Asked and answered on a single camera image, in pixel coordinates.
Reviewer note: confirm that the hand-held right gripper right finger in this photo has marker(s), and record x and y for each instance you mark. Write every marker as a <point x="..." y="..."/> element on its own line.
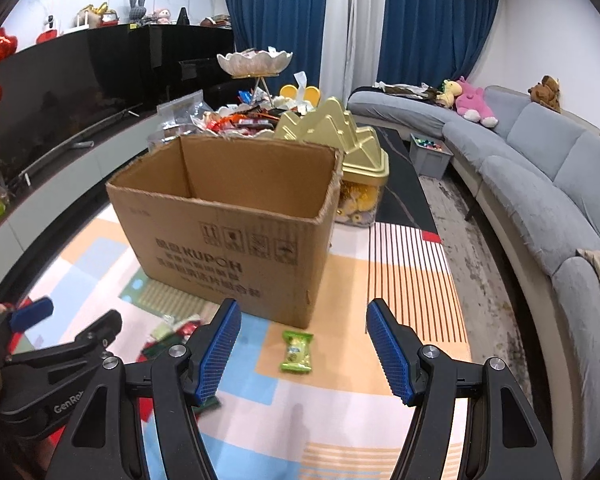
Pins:
<point x="390" y="355"/>

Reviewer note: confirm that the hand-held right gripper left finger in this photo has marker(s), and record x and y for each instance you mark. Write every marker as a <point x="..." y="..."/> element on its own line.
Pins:
<point x="220" y="350"/>

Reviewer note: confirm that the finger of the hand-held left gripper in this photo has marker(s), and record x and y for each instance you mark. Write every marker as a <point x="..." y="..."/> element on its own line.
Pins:
<point x="100" y="330"/>
<point x="30" y="312"/>

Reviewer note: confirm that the green candy packet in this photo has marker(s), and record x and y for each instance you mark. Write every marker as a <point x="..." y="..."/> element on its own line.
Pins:
<point x="296" y="352"/>

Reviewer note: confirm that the brown cardboard box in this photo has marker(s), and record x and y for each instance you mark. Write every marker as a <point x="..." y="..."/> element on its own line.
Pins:
<point x="220" y="255"/>

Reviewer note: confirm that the pile of assorted snacks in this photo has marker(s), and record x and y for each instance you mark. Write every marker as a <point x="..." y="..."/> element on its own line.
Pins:
<point x="240" y="120"/>

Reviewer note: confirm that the red green snack packet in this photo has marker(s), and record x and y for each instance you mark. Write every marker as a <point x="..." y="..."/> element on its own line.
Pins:
<point x="170" y="332"/>

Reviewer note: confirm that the dark green snack packet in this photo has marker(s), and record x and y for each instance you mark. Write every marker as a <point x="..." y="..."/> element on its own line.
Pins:
<point x="207" y="406"/>

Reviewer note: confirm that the colourful patchwork tablecloth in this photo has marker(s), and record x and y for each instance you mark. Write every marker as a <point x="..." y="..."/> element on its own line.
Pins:
<point x="330" y="410"/>

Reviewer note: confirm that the grey patterned rug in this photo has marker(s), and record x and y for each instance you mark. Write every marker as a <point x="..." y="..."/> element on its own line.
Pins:
<point x="470" y="260"/>

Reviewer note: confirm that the grey television cabinet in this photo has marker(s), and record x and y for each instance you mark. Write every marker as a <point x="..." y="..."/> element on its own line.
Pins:
<point x="80" y="170"/>

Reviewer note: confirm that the grey remote control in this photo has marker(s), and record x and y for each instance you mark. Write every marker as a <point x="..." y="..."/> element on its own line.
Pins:
<point x="82" y="144"/>

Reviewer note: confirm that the gold-lidded clear snack container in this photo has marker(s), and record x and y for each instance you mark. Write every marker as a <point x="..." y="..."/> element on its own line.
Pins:
<point x="360" y="160"/>

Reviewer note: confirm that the grey storage bin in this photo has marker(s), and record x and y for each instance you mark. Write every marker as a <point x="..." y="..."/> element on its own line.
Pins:
<point x="430" y="157"/>

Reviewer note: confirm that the curved black television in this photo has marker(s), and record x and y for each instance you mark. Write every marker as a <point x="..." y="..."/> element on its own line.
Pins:
<point x="55" y="95"/>

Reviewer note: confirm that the clear plastic bag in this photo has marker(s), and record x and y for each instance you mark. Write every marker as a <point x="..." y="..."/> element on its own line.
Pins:
<point x="180" y="112"/>

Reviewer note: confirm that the grey curved sofa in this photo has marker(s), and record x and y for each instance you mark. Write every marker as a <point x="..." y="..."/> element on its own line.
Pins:
<point x="530" y="160"/>

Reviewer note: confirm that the pink plush toy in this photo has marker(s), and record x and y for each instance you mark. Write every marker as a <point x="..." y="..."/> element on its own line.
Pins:
<point x="472" y="102"/>

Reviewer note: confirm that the brown patterned cloth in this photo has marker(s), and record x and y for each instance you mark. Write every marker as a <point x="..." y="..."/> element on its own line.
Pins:
<point x="405" y="89"/>

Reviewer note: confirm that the small yellow chair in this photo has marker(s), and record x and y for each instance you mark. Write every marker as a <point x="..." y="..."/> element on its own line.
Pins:
<point x="312" y="95"/>
<point x="288" y="92"/>

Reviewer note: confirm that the yellow plush toy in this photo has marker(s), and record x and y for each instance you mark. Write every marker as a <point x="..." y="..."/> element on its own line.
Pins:
<point x="449" y="92"/>

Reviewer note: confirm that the red toy base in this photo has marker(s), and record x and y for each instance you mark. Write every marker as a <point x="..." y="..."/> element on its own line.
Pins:
<point x="47" y="36"/>

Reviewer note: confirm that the white plastic bag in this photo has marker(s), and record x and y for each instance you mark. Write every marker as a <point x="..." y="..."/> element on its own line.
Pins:
<point x="300" y="80"/>

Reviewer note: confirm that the two-tier shell snack stand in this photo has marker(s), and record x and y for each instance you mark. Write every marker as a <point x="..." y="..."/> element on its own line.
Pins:
<point x="255" y="65"/>

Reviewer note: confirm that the black piano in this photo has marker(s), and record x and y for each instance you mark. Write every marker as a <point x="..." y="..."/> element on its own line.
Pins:
<point x="190" y="50"/>

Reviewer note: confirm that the white router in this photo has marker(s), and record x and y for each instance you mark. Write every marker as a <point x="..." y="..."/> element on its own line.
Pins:
<point x="83" y="20"/>

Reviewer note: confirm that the red gift box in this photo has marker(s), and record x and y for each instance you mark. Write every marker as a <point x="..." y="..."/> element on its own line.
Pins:
<point x="110" y="19"/>

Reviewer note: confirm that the brown plush bear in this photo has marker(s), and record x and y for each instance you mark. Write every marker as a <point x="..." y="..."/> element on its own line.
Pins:
<point x="545" y="92"/>

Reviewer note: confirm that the gold ribbon ornament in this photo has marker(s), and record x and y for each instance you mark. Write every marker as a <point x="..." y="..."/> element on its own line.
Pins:
<point x="95" y="9"/>

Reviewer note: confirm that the pink plush doll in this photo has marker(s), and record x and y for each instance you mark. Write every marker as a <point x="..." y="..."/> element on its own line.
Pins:
<point x="160" y="16"/>

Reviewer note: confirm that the grey rabbit plush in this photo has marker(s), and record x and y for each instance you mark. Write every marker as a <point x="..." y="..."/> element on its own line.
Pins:
<point x="137" y="10"/>

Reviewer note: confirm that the black metronome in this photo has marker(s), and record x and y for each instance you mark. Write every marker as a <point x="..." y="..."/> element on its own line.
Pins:
<point x="182" y="17"/>

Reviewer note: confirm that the brown items on piano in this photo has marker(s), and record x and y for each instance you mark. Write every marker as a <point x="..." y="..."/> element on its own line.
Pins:
<point x="215" y="20"/>

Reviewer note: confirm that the white sheer curtain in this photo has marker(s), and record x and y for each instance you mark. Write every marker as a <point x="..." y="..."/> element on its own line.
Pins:
<point x="352" y="20"/>

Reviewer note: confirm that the blue curtain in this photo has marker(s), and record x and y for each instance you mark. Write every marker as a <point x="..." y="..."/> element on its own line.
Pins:
<point x="270" y="15"/>
<point x="430" y="20"/>

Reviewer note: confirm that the white security camera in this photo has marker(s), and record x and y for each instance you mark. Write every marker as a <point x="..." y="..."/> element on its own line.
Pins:
<point x="50" y="22"/>

